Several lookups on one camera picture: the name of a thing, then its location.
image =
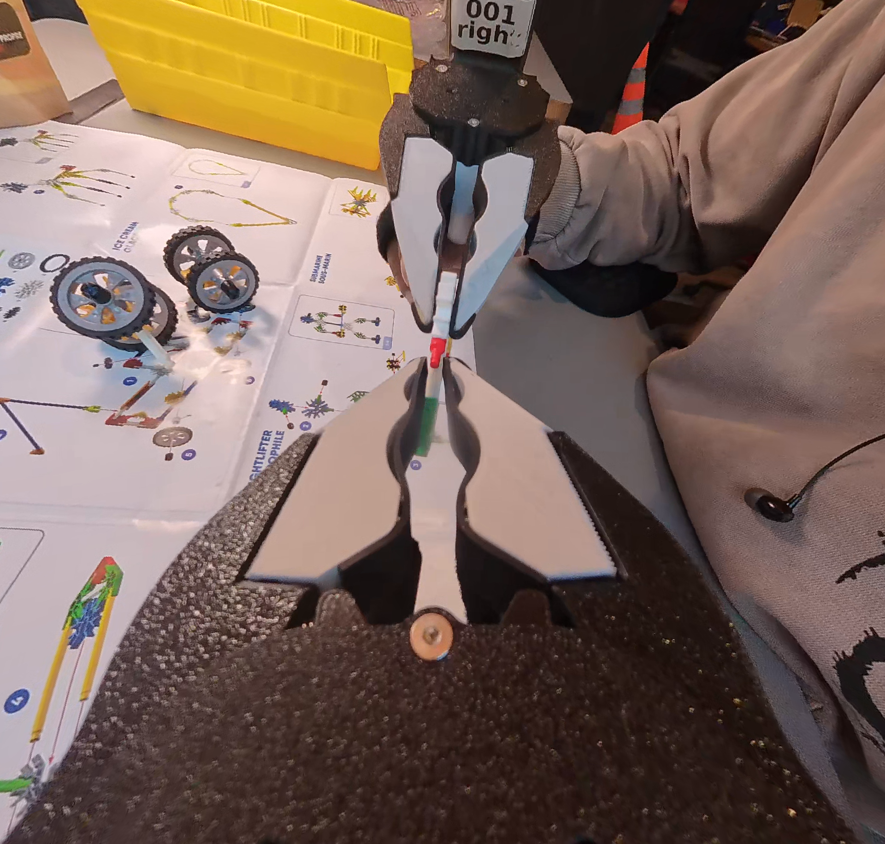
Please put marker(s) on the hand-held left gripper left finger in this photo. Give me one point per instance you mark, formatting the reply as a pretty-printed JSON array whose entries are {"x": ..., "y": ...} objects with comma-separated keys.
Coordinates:
[{"x": 332, "y": 505}]

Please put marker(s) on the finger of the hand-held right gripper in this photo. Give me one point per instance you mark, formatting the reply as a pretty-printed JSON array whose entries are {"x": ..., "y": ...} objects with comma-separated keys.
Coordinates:
[
  {"x": 501, "y": 222},
  {"x": 418, "y": 222}
]

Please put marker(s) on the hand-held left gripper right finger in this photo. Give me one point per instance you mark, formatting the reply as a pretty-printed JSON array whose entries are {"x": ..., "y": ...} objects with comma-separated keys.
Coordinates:
[{"x": 525, "y": 505}]

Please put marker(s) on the white snowflake connector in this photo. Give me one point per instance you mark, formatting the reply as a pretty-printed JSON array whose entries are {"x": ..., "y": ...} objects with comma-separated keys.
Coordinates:
[{"x": 446, "y": 301}]

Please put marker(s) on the red rod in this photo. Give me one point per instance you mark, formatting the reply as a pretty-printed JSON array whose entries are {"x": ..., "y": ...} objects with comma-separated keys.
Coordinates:
[{"x": 438, "y": 352}]

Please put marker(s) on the white rod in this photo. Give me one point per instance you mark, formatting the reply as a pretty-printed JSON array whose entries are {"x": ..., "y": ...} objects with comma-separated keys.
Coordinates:
[{"x": 433, "y": 384}]

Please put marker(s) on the person's right forearm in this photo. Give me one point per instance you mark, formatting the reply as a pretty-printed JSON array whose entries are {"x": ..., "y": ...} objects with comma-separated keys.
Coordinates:
[{"x": 691, "y": 167}]

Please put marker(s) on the person's right hand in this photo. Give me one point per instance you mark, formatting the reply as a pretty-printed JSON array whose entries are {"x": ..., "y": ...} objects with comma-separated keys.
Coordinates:
[{"x": 399, "y": 277}]

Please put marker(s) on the dark cloth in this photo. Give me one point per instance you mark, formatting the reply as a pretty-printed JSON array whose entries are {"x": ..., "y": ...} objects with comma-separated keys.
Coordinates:
[{"x": 608, "y": 290}]

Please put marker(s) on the orange traffic cone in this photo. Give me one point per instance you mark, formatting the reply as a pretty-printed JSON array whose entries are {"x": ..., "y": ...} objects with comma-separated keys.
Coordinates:
[{"x": 630, "y": 97}]

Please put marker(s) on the white printed instruction sheet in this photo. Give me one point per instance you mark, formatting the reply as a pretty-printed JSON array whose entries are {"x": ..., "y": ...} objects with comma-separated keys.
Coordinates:
[{"x": 173, "y": 478}]

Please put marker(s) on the toy wheel pair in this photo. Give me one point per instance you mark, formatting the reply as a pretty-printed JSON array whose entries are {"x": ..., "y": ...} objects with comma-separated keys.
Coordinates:
[
  {"x": 221, "y": 281},
  {"x": 100, "y": 298}
]

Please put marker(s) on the stack of yellow plastic bins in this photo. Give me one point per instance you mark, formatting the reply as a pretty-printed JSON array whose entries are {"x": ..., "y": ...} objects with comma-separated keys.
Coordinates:
[{"x": 242, "y": 63}]

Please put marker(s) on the construction toy kit box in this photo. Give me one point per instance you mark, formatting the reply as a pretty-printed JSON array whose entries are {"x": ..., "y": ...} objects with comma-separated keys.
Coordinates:
[{"x": 27, "y": 63}]

